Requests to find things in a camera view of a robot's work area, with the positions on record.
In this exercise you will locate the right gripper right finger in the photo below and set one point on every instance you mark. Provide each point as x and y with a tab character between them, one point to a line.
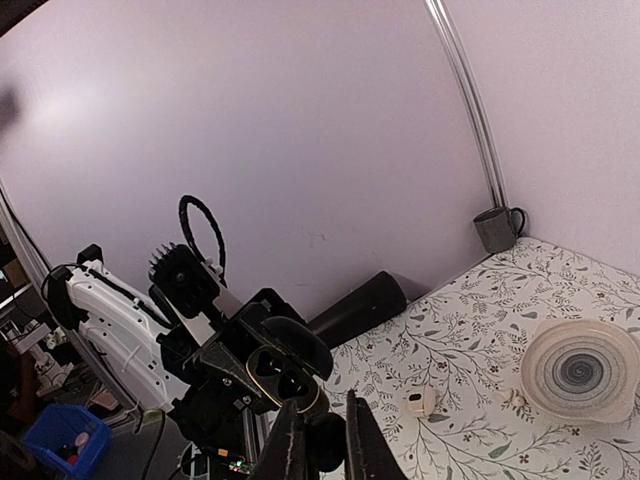
368	455

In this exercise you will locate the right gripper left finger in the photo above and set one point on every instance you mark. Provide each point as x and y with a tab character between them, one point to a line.
285	454

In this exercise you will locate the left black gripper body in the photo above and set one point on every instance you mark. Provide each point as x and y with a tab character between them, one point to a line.
210	413

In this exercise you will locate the black earbud charging case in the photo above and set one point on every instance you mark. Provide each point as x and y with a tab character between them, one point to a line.
288	362

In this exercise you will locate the white case near left arm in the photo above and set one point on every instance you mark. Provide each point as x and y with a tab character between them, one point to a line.
422	401

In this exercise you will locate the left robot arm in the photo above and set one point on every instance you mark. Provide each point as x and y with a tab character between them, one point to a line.
182	347

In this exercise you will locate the floral tablecloth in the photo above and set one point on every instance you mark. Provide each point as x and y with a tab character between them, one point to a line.
466	340

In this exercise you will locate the blue storage bin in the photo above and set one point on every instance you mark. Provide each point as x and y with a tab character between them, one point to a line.
68	439

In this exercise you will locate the black cylinder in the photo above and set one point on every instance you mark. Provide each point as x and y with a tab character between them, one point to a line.
373	303

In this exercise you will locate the swirl patterned bowl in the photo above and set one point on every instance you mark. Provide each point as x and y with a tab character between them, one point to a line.
581	371

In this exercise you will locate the grey mug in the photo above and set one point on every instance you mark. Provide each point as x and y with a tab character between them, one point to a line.
499	228

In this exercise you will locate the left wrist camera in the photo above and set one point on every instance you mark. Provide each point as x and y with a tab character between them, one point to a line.
183	280

